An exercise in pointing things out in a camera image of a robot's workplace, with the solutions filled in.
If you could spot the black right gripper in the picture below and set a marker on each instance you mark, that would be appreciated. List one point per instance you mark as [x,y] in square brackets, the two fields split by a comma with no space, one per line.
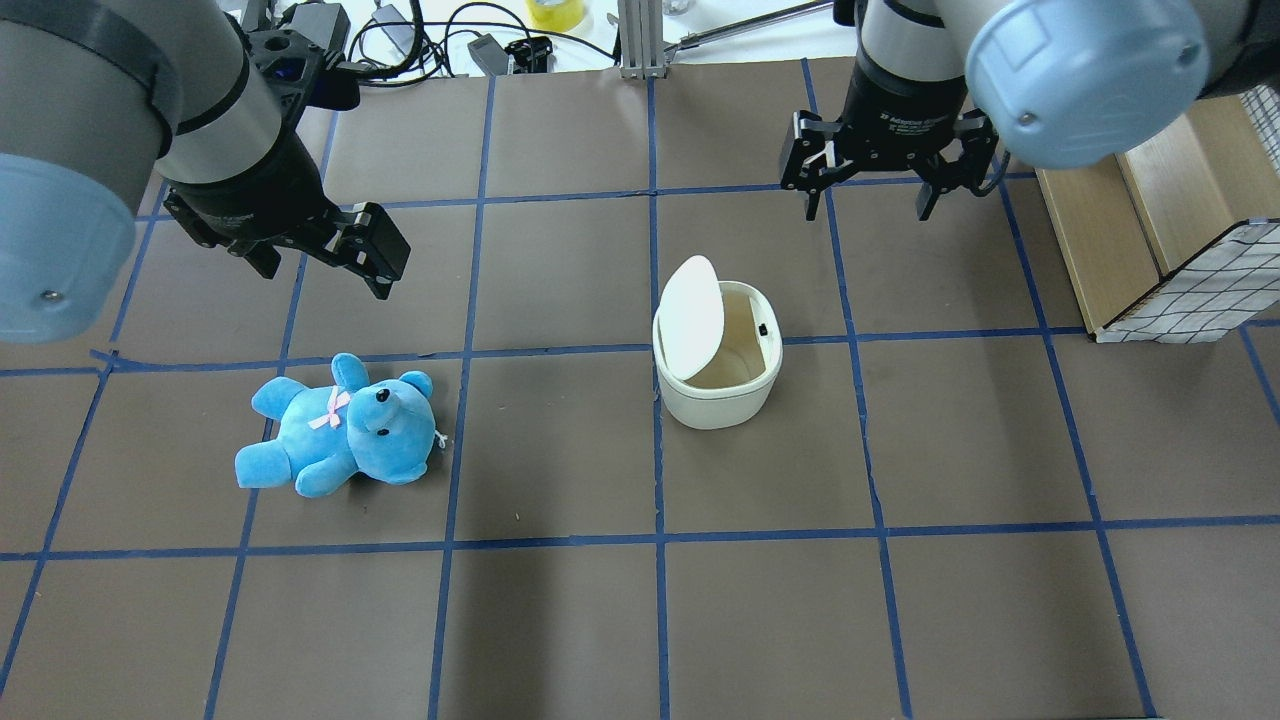
[893,118]

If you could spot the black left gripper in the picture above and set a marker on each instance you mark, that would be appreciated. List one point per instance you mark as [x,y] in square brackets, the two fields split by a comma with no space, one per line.
[252,193]

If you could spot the white trash can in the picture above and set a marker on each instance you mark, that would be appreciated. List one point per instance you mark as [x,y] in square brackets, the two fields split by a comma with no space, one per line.
[717,347]

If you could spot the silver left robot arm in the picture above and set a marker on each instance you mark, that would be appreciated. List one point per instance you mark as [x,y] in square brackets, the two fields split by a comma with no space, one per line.
[99,95]

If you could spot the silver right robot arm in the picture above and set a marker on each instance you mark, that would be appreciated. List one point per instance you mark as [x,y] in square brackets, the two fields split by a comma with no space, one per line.
[1067,83]

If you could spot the blue teddy bear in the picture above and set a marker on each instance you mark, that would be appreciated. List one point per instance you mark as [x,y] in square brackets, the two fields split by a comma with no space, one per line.
[384,430]

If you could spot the black power adapter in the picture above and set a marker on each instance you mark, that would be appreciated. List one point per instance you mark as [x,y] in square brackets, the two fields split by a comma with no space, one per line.
[491,57]

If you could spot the yellow tape roll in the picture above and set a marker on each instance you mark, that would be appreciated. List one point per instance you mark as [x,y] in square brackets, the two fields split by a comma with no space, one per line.
[556,15]

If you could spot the wooden box with checkered cloth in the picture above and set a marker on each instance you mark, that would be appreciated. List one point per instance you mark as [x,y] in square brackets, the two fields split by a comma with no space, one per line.
[1177,240]

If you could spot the aluminium frame post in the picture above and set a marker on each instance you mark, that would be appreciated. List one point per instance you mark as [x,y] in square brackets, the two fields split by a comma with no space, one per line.
[640,32]

